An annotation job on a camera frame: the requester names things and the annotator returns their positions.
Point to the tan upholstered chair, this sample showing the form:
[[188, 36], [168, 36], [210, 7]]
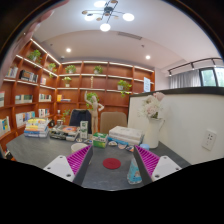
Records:
[[114, 121]]

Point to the white jug vase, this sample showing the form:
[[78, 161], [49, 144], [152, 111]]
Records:
[[152, 133]]

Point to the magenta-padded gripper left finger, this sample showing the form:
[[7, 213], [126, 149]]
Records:
[[80, 160]]

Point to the wooden artist mannequin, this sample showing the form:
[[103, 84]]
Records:
[[94, 111]]

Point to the brown wooden shelf unit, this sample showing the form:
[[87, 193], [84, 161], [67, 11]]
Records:
[[76, 90]]

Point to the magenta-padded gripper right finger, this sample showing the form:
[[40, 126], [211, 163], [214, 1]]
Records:
[[151, 161]]

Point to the green and white box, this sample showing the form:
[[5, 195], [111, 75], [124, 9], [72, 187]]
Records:
[[100, 140]]

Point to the colourful book stack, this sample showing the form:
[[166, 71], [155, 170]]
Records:
[[36, 128]]

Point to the window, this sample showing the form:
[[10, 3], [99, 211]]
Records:
[[211, 76]]

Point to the dark chair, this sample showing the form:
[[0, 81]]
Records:
[[80, 118]]

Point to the flat round red coaster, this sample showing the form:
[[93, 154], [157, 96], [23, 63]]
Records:
[[111, 163]]

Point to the ceiling chandelier with round lamps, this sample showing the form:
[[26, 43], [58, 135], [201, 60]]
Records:
[[106, 13]]

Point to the dark magazine stack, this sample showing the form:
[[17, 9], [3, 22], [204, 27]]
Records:
[[65, 132]]

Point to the upright green and white carton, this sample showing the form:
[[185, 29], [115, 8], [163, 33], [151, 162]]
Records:
[[83, 129]]

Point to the pink and white flower bouquet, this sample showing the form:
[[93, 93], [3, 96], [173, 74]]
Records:
[[151, 107]]

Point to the black ceiling track rail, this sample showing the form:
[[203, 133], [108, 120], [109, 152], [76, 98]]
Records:
[[193, 63]]

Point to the round recessed ceiling light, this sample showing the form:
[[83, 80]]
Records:
[[147, 57], [68, 50]]

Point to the small snack packet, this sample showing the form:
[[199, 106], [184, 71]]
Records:
[[88, 141], [130, 148], [122, 146]]

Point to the clear blue-capped water bottle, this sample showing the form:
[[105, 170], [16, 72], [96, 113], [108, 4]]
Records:
[[134, 173]]

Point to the grey curtain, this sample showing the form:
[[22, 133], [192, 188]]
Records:
[[185, 79]]

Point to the ceiling air vent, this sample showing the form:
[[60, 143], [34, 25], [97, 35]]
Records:
[[130, 35]]

